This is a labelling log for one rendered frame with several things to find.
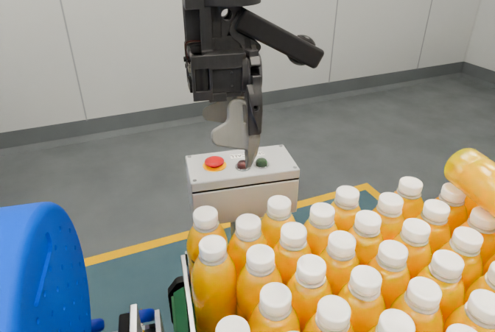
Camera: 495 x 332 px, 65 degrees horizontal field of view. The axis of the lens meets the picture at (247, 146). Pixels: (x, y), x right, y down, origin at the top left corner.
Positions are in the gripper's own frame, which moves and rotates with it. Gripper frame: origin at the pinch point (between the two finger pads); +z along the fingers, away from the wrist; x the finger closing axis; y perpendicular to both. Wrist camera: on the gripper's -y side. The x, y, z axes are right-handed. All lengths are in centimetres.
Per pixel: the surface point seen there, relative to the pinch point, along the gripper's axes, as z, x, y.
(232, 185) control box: 14.0, -11.3, 0.0
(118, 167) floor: 122, -208, 44
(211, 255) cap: 13.6, 5.1, 6.5
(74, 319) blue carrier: 15.9, 9.4, 24.0
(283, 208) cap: 13.2, -1.9, -6.3
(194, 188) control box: 13.4, -11.3, 6.6
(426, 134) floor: 123, -201, -203
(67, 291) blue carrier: 11.6, 8.9, 24.0
